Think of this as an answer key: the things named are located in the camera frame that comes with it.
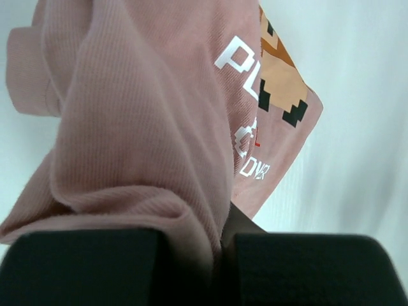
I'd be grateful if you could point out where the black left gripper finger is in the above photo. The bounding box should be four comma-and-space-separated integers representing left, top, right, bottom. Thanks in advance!
221, 203, 266, 254

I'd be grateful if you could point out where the dusty pink graphic t-shirt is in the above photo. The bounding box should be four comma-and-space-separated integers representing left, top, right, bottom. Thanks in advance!
1, 0, 323, 274

